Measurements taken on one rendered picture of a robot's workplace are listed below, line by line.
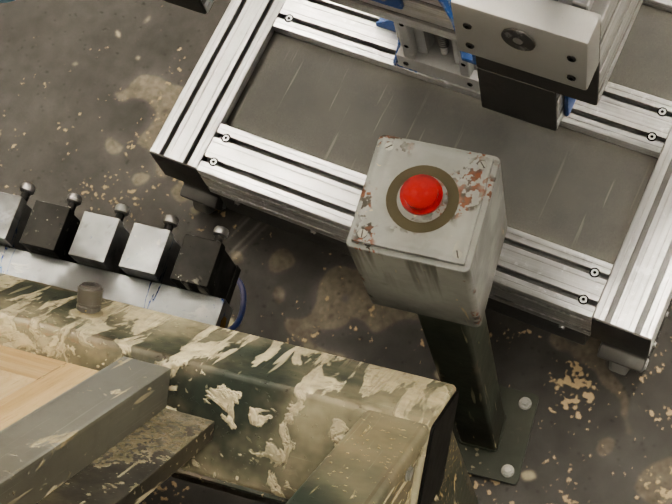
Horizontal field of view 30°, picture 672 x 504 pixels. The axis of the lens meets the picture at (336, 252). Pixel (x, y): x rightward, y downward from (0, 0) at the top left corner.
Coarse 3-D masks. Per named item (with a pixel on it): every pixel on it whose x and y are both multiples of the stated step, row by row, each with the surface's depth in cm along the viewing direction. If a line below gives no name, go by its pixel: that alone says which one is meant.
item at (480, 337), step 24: (432, 336) 148; (456, 336) 145; (480, 336) 152; (456, 360) 155; (480, 360) 157; (456, 384) 166; (480, 384) 163; (456, 408) 179; (480, 408) 175; (480, 432) 190
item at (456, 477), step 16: (448, 464) 130; (464, 464) 143; (192, 480) 195; (208, 480) 188; (448, 480) 133; (464, 480) 146; (256, 496) 193; (272, 496) 185; (448, 496) 136; (464, 496) 149
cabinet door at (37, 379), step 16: (0, 352) 120; (16, 352) 121; (0, 368) 116; (16, 368) 117; (32, 368) 118; (48, 368) 118; (64, 368) 119; (80, 368) 119; (0, 384) 114; (16, 384) 114; (32, 384) 114; (48, 384) 114; (64, 384) 115; (0, 400) 109; (16, 400) 110; (32, 400) 110; (48, 400) 111; (0, 416) 106; (16, 416) 107
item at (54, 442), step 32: (96, 384) 111; (128, 384) 112; (160, 384) 115; (32, 416) 102; (64, 416) 103; (96, 416) 104; (128, 416) 110; (0, 448) 95; (32, 448) 96; (64, 448) 99; (96, 448) 105; (0, 480) 90; (32, 480) 95; (64, 480) 100
